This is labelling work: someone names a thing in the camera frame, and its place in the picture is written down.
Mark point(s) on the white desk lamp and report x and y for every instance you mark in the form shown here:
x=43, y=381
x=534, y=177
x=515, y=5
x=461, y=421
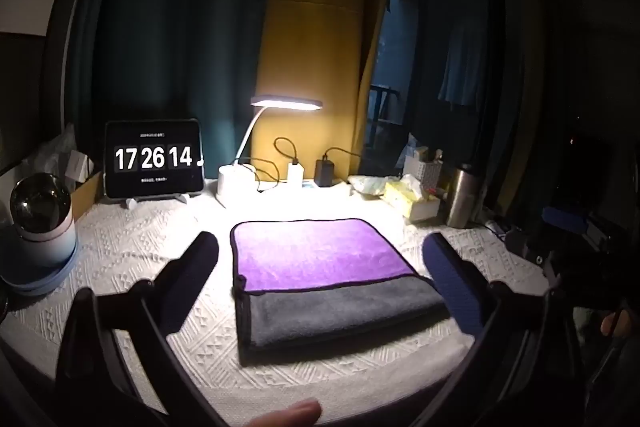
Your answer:
x=235, y=182

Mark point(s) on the purple and grey towel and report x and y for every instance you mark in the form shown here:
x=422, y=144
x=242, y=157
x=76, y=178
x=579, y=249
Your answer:
x=310, y=267

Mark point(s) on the yellow tissue pack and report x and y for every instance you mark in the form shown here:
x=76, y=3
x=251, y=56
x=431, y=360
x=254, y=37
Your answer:
x=410, y=199

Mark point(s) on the white charger plug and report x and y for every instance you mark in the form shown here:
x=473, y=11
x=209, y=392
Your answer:
x=295, y=173

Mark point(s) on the teal curtain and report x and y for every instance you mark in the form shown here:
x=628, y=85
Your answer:
x=175, y=32

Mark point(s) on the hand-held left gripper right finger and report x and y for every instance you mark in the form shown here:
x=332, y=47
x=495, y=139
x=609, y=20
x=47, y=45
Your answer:
x=450, y=277

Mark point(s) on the white tablet stand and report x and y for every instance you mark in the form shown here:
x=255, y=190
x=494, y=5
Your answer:
x=131, y=202

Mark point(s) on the white plastic packet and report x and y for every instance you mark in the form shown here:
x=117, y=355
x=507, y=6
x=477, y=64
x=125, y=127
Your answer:
x=367, y=184

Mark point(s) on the person's left hand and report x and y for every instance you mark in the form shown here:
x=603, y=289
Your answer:
x=287, y=416

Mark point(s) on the clear plastic bag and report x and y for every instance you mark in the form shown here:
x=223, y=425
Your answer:
x=55, y=147

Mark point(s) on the person's right hand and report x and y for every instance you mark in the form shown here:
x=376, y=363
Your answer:
x=613, y=325

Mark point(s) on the stainless steel bottle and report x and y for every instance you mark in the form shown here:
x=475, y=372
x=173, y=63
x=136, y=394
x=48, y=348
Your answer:
x=462, y=199

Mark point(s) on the black charger block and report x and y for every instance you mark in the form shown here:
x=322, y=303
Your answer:
x=324, y=173

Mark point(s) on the white round dome device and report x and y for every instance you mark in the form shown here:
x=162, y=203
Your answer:
x=37, y=227

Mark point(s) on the hanging pale garment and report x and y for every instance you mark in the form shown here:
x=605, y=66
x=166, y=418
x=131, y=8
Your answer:
x=465, y=67

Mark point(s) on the white textured tablecloth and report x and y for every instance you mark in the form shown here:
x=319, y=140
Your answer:
x=165, y=227

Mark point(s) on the yellow curtain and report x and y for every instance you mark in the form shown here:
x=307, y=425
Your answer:
x=315, y=22

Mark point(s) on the black tablet showing clock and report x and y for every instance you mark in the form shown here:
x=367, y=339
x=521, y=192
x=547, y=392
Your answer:
x=152, y=158

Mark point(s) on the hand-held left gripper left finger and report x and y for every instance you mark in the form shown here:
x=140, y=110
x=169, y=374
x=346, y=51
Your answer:
x=202, y=252

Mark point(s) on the cardboard box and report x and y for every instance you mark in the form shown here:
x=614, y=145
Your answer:
x=86, y=192

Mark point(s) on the white mesh organizer basket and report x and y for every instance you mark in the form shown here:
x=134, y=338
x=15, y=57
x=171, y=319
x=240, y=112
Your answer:
x=425, y=169

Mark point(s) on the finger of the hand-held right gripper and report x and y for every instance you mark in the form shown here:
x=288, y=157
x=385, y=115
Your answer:
x=564, y=218

